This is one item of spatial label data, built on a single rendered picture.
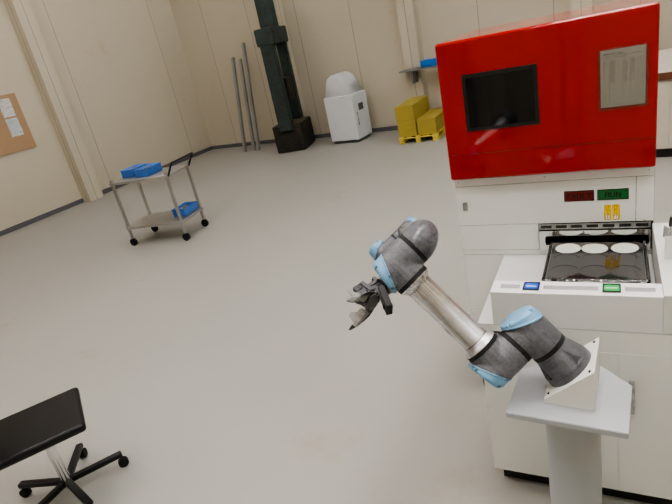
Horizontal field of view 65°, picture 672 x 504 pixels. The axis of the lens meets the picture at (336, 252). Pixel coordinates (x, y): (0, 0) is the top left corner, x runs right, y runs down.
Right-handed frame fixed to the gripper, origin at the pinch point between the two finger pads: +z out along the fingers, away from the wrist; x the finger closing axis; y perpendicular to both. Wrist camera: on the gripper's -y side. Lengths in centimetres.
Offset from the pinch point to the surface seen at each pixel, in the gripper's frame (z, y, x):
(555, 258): -93, -27, -15
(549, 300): -57, -44, -2
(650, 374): -67, -80, -21
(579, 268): -89, -39, -11
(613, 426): -21, -83, 3
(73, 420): 92, 108, -85
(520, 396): -17, -58, -5
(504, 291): -51, -29, -4
